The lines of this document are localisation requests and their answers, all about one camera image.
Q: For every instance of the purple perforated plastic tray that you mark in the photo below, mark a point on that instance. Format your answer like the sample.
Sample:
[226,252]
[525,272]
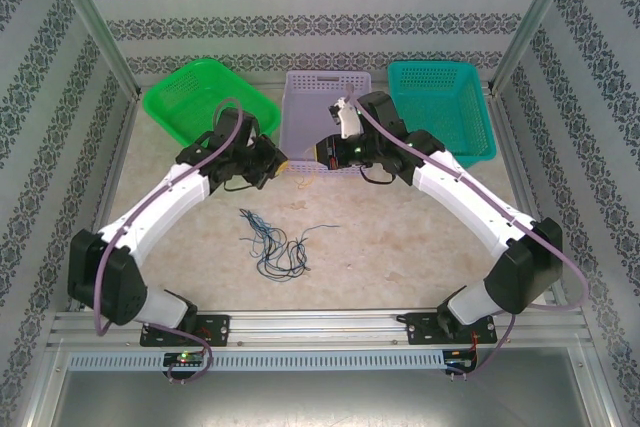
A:
[310,117]

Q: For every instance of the teal perforated plastic basket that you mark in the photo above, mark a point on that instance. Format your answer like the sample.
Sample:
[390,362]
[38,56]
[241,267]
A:
[450,107]

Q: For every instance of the green perforated plastic basket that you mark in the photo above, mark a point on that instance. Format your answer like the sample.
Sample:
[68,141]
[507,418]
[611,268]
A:
[190,92]

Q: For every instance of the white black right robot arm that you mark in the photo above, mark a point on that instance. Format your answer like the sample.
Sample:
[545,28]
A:
[470,197]

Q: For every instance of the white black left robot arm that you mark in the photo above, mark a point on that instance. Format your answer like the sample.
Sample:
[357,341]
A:
[160,202]

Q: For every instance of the small green circuit board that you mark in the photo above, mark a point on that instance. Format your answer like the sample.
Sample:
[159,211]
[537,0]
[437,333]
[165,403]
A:
[460,363]
[182,358]

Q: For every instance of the grey metal sheet panel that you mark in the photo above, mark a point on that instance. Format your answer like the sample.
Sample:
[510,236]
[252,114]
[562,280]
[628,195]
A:
[320,397]

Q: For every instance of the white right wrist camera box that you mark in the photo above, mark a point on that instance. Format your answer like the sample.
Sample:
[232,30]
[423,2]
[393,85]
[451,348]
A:
[347,119]

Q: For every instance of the aluminium table edge rail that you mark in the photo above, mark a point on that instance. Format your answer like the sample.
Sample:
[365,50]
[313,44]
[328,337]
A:
[260,80]
[515,172]
[120,147]

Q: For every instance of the aluminium mounting rail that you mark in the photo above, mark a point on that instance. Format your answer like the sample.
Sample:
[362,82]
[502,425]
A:
[310,327]

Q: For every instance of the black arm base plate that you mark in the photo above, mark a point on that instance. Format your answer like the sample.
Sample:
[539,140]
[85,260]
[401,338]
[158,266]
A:
[420,329]
[215,329]

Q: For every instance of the aluminium frame post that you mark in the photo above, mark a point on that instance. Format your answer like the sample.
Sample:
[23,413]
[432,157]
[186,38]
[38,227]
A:
[535,22]
[95,22]

